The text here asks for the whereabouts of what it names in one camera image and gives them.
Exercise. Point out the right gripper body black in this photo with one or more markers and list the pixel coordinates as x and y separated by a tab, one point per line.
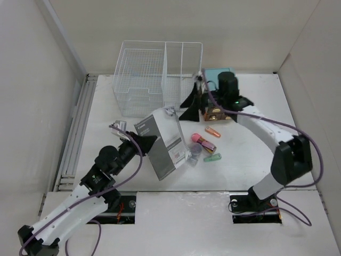
206	101

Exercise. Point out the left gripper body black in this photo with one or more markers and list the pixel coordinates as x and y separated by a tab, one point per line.
127	151

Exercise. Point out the teal orange drawer box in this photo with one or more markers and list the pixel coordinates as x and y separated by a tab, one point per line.
213	113

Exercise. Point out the orange translucent capsule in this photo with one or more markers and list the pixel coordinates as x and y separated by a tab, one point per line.
212	132

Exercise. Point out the grey setup guide booklet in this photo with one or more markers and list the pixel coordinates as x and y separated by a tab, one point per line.
160	124

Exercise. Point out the purple round container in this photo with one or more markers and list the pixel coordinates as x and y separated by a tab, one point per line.
196	150

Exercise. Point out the pink cap clear tube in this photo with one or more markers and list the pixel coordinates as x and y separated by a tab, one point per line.
207	146

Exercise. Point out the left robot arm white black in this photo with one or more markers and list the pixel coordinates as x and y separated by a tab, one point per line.
96	193

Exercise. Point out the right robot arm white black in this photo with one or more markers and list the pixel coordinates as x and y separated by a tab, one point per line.
291	153

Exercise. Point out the blue cap spray bottle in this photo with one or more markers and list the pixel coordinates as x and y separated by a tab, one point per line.
192	161

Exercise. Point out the green translucent capsule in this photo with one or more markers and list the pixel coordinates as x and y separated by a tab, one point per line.
213	158

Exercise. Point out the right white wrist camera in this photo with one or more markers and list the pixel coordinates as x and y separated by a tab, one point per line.
199	79

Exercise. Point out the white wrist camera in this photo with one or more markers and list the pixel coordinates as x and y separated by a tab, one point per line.
199	79
118	128

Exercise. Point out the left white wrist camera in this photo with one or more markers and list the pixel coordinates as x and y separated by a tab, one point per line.
118	128

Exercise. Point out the white wire desk organizer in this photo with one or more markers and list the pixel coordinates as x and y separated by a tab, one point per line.
154	74

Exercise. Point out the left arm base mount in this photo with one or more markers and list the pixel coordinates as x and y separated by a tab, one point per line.
122	214

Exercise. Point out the aluminium rail frame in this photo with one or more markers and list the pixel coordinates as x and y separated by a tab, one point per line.
66	171

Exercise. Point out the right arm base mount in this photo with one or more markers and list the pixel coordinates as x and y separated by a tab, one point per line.
247	208

